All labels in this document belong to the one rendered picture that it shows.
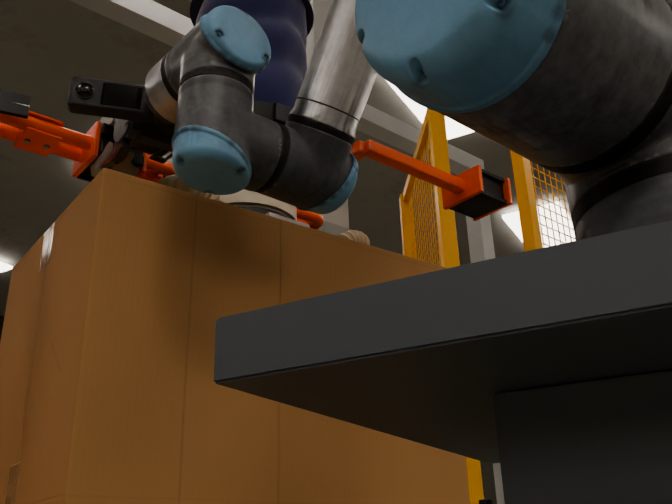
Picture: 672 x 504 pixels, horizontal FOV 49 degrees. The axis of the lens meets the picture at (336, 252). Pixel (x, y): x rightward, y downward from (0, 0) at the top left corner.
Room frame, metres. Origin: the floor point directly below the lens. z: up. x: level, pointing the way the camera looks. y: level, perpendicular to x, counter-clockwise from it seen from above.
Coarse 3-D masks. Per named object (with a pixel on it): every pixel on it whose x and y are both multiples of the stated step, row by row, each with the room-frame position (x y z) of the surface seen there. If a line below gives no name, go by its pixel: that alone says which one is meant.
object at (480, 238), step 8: (488, 216) 4.61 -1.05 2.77; (472, 224) 4.60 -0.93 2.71; (480, 224) 4.55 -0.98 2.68; (488, 224) 4.61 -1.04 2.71; (472, 232) 4.61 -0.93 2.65; (480, 232) 4.56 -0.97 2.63; (488, 232) 4.60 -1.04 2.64; (472, 240) 4.61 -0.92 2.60; (480, 240) 4.56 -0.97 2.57; (488, 240) 4.59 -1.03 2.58; (472, 248) 4.62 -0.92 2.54; (480, 248) 4.57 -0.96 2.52; (488, 248) 4.58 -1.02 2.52; (472, 256) 4.62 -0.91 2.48; (480, 256) 4.57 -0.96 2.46; (488, 256) 4.58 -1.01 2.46; (496, 464) 4.62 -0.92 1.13; (496, 472) 4.62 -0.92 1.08; (496, 480) 4.63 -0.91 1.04; (496, 488) 4.63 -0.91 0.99; (496, 496) 4.64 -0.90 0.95
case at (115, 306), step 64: (128, 192) 0.82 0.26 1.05; (64, 256) 0.89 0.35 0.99; (128, 256) 0.83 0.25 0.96; (192, 256) 0.88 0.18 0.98; (256, 256) 0.94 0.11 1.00; (320, 256) 1.00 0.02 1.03; (384, 256) 1.08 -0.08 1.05; (64, 320) 0.86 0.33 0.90; (128, 320) 0.83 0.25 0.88; (192, 320) 0.88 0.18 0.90; (0, 384) 1.08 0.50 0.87; (64, 384) 0.83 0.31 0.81; (128, 384) 0.83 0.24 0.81; (192, 384) 0.88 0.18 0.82; (0, 448) 1.03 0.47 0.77; (64, 448) 0.81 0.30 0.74; (128, 448) 0.84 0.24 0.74; (192, 448) 0.88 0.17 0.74; (256, 448) 0.94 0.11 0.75; (320, 448) 1.00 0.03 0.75; (384, 448) 1.06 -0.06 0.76
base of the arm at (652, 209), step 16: (656, 160) 0.46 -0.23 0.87; (624, 176) 0.48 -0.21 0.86; (640, 176) 0.47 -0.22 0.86; (656, 176) 0.46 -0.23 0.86; (592, 192) 0.50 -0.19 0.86; (608, 192) 0.49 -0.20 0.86; (624, 192) 0.48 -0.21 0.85; (640, 192) 0.47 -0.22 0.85; (656, 192) 0.46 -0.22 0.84; (576, 208) 0.53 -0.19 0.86; (592, 208) 0.50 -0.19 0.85; (608, 208) 0.49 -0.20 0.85; (624, 208) 0.48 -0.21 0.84; (640, 208) 0.47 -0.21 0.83; (656, 208) 0.46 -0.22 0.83; (576, 224) 0.53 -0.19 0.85; (592, 224) 0.50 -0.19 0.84; (608, 224) 0.49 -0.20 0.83; (624, 224) 0.47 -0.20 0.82; (640, 224) 0.46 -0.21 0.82; (576, 240) 0.54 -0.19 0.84
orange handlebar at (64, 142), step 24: (0, 120) 0.87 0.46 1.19; (24, 120) 0.88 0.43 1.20; (48, 120) 0.91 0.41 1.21; (24, 144) 0.93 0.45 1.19; (48, 144) 0.93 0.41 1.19; (72, 144) 0.94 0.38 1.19; (360, 144) 0.98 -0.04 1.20; (168, 168) 1.03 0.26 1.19; (408, 168) 1.03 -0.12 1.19; (432, 168) 1.06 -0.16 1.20; (456, 192) 1.12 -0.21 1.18; (312, 216) 1.21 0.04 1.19
